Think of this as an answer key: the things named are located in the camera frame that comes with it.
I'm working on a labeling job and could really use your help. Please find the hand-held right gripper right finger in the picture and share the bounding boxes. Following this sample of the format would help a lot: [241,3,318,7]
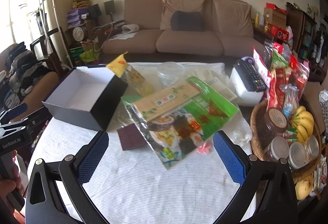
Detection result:
[213,130,299,224]

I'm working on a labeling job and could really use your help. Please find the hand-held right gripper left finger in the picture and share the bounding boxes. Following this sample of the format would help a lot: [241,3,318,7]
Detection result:
[25,130,110,224]

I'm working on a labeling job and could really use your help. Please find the green seaweed sushi packet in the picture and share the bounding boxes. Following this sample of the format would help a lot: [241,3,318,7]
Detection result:
[121,76,239,171]

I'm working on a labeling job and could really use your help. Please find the black box with white inside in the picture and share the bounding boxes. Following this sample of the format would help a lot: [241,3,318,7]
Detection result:
[42,66,129,132]

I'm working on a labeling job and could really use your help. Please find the yellow snack packet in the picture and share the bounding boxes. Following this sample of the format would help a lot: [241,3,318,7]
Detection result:
[106,52,154,96]

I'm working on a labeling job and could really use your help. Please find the striped cloth covered desktop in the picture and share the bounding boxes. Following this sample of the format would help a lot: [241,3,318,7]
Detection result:
[27,61,259,224]

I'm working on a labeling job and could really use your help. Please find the person's left hand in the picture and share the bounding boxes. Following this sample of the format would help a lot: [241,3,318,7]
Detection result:
[0,150,23,204]

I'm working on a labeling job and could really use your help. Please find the pink flower clip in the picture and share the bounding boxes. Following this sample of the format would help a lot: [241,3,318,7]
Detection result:
[197,142,214,155]

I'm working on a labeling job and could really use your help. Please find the clear plastic bag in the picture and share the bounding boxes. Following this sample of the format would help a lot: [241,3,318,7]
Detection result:
[228,121,253,147]

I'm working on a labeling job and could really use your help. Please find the wicker basket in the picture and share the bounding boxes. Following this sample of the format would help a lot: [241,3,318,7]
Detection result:
[250,99,323,183]

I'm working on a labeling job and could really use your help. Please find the maroon scouring pad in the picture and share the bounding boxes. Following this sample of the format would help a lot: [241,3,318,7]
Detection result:
[116,123,148,151]

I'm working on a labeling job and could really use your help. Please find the glass jar with metal lid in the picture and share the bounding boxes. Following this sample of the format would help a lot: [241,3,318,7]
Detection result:
[304,135,319,160]
[288,141,306,170]
[268,136,290,161]

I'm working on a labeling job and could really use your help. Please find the dark jar with brown lid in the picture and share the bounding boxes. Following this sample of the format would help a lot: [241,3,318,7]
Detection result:
[261,108,289,147]

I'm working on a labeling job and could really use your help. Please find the pile of clothes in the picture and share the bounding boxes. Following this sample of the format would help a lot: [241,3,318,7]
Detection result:
[0,43,59,112]

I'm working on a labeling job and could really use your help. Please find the white and purple box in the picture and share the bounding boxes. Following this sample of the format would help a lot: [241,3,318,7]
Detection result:
[230,57,265,106]

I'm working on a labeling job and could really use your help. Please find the yellow mango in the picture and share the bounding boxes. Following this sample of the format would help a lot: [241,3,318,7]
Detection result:
[295,178,314,200]

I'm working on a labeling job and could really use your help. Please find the bunch of bananas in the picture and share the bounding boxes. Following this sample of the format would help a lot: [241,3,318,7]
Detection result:
[292,105,314,144]

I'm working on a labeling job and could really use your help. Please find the black remote control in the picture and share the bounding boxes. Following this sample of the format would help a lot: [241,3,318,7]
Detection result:
[239,61,267,93]

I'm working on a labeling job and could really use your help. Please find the dark wooden chair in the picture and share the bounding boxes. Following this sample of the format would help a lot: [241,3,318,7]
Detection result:
[29,26,75,71]

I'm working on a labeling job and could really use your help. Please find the green bag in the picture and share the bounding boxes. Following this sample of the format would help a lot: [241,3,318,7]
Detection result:
[79,50,99,63]

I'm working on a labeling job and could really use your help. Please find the red and white snack packet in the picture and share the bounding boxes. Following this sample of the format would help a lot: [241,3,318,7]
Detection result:
[252,47,272,88]

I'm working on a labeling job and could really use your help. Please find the clear plastic container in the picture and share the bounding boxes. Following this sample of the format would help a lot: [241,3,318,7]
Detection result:
[156,62,185,87]

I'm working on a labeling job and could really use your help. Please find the green snack packet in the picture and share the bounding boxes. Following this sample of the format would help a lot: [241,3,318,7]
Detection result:
[272,50,289,71]

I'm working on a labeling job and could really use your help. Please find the beige sofa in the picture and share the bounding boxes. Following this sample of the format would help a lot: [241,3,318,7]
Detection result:
[102,0,265,56]

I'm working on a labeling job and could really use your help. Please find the white coat stand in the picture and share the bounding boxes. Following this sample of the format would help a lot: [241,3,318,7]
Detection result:
[34,0,75,68]

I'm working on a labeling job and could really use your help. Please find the purple tissue packs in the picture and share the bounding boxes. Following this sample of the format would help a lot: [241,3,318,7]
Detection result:
[67,8,89,27]

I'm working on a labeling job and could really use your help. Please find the dark wooden cabinet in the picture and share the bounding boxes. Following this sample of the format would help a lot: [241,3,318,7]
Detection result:
[286,6,318,60]

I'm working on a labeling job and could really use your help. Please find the black speaker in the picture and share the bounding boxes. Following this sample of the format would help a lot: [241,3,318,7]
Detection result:
[104,0,116,15]

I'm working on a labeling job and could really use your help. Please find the cardboard box with red top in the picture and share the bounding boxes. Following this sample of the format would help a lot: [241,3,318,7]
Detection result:
[264,3,287,35]

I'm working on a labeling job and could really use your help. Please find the beige cushion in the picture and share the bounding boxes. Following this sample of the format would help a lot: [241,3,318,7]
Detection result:
[160,0,207,32]

